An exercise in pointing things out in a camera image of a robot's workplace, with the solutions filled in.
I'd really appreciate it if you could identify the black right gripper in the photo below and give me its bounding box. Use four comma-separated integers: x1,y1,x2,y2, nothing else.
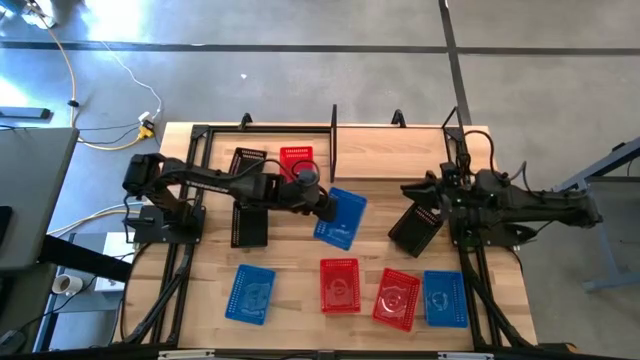
400,170,454,211

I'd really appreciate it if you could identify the blue plastic basket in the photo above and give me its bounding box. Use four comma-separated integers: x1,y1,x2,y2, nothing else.
223,263,277,327
422,269,470,329
312,186,369,252

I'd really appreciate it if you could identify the black plastic basket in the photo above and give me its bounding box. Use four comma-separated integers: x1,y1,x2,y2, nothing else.
228,146,269,176
229,199,270,250
387,201,446,259

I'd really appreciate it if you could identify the red plastic basket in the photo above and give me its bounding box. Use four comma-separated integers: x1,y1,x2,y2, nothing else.
319,257,362,315
278,145,315,182
371,267,422,333

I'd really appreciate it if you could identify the black metal divider rack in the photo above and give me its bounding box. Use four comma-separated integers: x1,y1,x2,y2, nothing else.
328,103,469,184

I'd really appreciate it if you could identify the yellow and white power plug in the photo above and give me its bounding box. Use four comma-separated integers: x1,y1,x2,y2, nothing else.
137,112,157,141

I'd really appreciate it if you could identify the blue metal table leg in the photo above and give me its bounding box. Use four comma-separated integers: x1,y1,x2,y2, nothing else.
554,137,640,294

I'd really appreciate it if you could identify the white box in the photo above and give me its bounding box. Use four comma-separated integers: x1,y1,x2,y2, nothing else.
94,232,136,294

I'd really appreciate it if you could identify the black desk leg bar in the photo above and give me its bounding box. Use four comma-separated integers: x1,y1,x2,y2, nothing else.
37,234,134,284

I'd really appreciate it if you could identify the white mug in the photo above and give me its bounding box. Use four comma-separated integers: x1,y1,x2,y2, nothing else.
51,273,85,296

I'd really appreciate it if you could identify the grey desk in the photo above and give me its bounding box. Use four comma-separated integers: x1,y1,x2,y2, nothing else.
0,127,80,274

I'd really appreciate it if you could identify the dark computer mouse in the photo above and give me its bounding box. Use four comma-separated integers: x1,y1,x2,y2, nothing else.
0,329,27,355

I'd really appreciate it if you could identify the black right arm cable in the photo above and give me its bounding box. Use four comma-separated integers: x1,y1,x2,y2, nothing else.
462,128,497,175

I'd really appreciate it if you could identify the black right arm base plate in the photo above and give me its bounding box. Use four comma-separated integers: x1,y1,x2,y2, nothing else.
448,219,522,250

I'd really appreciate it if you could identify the black aluminium table frame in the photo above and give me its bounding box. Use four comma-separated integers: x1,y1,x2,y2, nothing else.
112,122,539,360

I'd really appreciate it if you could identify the white edge bracket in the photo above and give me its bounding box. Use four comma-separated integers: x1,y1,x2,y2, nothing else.
437,351,495,360
157,349,216,360

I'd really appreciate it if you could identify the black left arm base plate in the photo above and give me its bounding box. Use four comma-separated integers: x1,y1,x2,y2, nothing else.
130,203,207,245

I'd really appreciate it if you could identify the white floor cable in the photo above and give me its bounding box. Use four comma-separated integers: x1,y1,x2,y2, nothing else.
99,40,164,121

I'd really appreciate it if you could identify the pale yellow cable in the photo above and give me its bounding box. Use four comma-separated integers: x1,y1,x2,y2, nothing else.
47,207,144,237

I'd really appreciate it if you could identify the yellow floor cable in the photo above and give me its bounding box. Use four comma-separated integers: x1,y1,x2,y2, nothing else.
27,2,151,152

